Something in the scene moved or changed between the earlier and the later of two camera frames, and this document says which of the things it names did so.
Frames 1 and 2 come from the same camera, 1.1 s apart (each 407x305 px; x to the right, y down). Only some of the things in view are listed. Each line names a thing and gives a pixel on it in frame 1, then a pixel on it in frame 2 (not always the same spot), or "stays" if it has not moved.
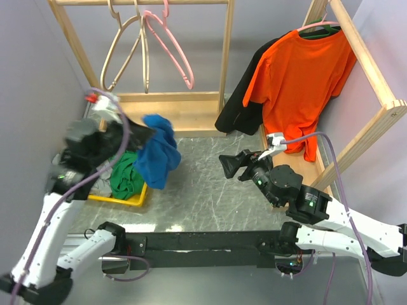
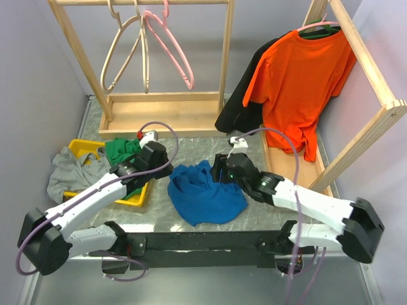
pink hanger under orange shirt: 322,23 stays
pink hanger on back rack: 147,14 stays
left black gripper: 138,133 to 166,170
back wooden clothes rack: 191,114 stays
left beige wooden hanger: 121,27 stays
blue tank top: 158,154 to 200,198
